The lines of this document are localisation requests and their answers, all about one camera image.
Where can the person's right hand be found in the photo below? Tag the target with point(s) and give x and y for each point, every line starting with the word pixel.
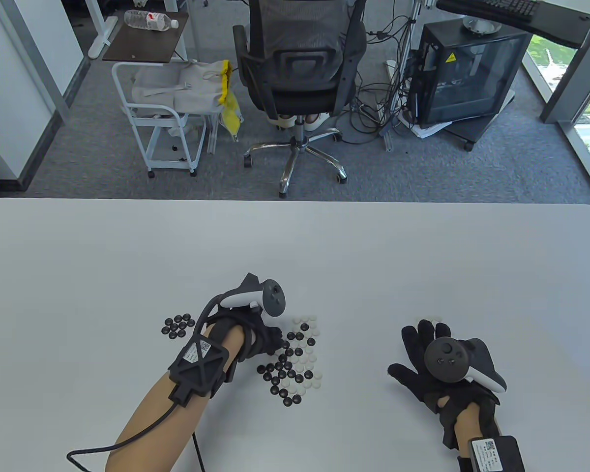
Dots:
pixel 415 358

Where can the person's left hand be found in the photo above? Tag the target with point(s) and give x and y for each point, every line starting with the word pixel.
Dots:
pixel 260 339

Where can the group of white go stones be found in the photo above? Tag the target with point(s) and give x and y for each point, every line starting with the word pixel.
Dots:
pixel 430 319

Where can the pile of mixed go stones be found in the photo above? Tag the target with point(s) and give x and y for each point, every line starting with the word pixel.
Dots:
pixel 297 364

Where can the group of black go stones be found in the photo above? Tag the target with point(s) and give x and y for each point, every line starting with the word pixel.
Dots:
pixel 178 327

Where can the black white hand controller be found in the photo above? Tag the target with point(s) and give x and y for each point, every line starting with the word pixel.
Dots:
pixel 442 361
pixel 243 297

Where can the white metal cart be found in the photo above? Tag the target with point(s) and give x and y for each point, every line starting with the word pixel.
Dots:
pixel 167 160

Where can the aluminium profile stand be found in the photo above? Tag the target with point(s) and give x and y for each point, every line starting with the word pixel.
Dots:
pixel 389 140

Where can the yellow plastic bag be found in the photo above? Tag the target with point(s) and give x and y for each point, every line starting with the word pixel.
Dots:
pixel 231 115

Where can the white papers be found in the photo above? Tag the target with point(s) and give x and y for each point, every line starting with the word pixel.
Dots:
pixel 427 130

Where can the black rolling platform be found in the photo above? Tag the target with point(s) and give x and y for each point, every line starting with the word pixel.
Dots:
pixel 472 129

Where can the black mesh office chair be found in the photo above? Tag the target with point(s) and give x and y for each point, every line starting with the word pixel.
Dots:
pixel 300 98

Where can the grey fabric bag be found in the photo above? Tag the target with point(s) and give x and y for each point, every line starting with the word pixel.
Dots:
pixel 196 88

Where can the black computer tower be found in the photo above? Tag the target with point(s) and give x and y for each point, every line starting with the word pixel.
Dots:
pixel 472 73

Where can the small brown side table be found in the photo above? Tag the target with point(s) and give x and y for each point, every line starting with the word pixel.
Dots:
pixel 142 46

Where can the white bowl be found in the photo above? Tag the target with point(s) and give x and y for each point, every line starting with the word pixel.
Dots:
pixel 482 27

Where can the white desk leg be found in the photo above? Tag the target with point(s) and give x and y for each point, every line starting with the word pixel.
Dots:
pixel 103 39

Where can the clear plastic water bottle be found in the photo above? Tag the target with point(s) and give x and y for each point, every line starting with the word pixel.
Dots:
pixel 147 19

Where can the black desk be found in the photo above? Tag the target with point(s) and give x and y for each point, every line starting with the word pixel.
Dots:
pixel 555 24

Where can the black keyboard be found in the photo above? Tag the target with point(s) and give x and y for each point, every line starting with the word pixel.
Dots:
pixel 514 7

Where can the black framed wrist camera module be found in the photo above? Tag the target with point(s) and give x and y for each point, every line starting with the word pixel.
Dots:
pixel 201 368

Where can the black boxed wrist camera module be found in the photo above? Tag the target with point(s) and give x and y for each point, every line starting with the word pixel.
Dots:
pixel 496 455

